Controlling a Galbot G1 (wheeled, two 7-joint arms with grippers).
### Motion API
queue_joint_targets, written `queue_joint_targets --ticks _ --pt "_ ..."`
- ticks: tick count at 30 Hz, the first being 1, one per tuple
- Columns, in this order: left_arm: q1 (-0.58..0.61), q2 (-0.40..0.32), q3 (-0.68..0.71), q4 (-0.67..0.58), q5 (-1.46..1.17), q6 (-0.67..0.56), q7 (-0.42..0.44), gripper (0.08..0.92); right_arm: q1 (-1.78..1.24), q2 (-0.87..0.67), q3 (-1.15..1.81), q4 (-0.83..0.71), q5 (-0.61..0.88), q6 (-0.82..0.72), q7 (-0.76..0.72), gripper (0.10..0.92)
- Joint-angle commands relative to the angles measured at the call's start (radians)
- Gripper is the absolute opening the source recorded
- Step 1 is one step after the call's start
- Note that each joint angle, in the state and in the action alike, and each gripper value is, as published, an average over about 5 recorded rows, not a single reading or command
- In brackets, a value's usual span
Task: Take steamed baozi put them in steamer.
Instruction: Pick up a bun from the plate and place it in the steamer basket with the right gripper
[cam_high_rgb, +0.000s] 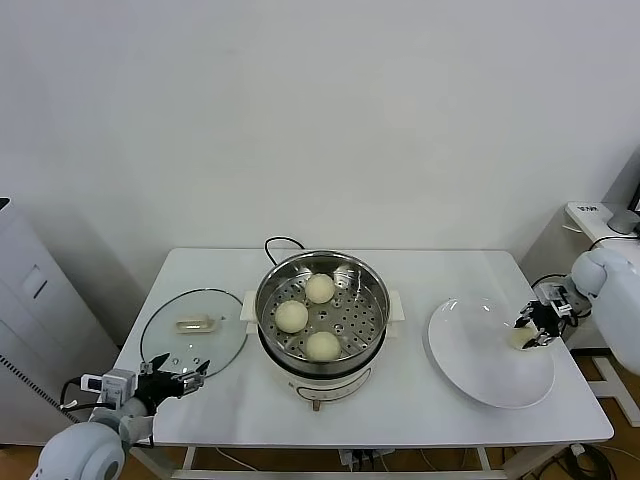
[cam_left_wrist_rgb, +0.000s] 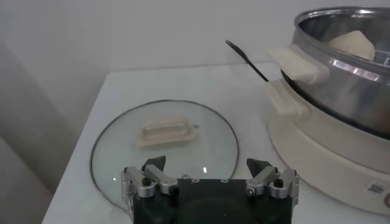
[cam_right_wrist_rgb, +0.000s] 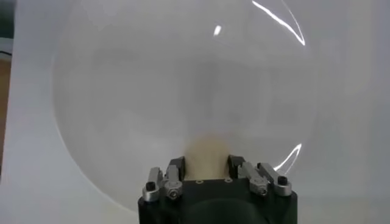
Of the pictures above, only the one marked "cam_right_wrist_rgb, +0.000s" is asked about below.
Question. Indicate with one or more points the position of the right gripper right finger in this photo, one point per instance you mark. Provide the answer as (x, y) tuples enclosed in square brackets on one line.
[(256, 178)]

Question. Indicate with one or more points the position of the white steamed baozi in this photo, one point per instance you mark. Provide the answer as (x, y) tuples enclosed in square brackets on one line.
[(207, 158)]

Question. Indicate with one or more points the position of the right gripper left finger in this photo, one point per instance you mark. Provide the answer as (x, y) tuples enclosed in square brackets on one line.
[(175, 176)]

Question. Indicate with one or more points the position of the white round plate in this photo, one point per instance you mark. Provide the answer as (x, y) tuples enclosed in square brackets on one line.
[(152, 91)]

